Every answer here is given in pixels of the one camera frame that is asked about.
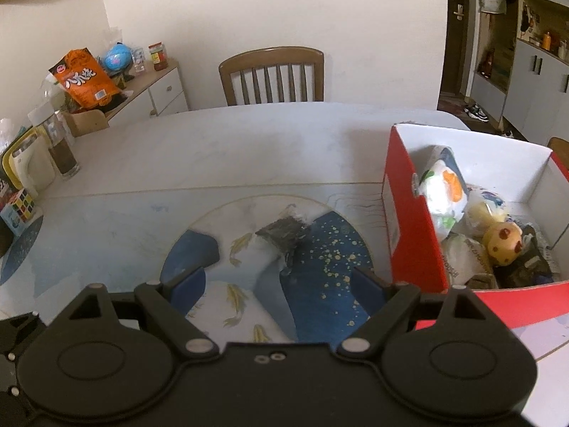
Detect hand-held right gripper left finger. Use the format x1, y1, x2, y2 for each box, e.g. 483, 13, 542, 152
58, 266, 220, 359

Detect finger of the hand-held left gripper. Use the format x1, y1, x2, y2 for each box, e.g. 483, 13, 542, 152
0, 353, 32, 414
0, 311, 45, 357

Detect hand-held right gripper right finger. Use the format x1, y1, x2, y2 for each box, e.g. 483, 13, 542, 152
338, 266, 494, 357

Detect red cardboard box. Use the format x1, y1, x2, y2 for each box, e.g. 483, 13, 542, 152
381, 122, 569, 334

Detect brown paper packet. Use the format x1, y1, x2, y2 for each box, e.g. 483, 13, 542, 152
442, 233, 494, 290

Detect dark clear snack packet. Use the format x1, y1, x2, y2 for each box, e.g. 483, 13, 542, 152
254, 205, 312, 276

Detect white grey tissue packet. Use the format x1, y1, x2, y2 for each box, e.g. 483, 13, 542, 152
418, 144, 469, 241

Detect bread packet with blue cartoon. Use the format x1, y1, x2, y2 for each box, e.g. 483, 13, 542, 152
464, 187, 512, 236

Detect yellow capybara plush toy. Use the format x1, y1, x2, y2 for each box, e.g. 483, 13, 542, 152
484, 221, 523, 267

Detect small black packet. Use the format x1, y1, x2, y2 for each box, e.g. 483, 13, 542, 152
502, 225, 561, 288

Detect white marble desktop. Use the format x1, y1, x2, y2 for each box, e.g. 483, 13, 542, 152
0, 102, 569, 365

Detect blue speckled plate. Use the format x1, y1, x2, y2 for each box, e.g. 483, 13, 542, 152
160, 193, 376, 343

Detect blue round mat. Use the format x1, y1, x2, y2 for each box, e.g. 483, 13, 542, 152
0, 216, 45, 285

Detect colourful puzzle cube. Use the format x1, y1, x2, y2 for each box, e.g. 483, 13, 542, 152
0, 188, 36, 232

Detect white kettle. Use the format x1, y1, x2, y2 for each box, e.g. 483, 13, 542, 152
11, 144, 56, 194

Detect yellow tray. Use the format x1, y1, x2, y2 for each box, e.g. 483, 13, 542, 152
0, 127, 41, 188

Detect glass bottle with white lid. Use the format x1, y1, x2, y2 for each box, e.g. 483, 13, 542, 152
29, 102, 81, 181

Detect small wooden box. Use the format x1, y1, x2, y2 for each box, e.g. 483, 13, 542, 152
64, 109, 110, 138

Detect white low cabinet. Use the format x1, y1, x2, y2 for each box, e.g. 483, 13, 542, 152
67, 60, 190, 130

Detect pair of shoes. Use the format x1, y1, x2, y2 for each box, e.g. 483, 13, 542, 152
464, 103, 490, 122

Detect wooden slat-back chair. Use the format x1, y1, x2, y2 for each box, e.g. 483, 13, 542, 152
219, 47, 325, 106
547, 137, 569, 170

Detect jar with red lid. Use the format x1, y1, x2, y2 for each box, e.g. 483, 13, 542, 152
148, 43, 169, 72

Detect orange snack bag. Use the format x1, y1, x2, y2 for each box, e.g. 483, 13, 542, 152
49, 48, 122, 110

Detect blue globe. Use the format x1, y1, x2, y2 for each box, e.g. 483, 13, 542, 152
103, 42, 134, 81

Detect grey floor cabinets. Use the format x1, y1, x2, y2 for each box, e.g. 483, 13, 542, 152
471, 38, 569, 143

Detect dark wooden door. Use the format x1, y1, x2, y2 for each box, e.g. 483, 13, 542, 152
438, 0, 478, 112

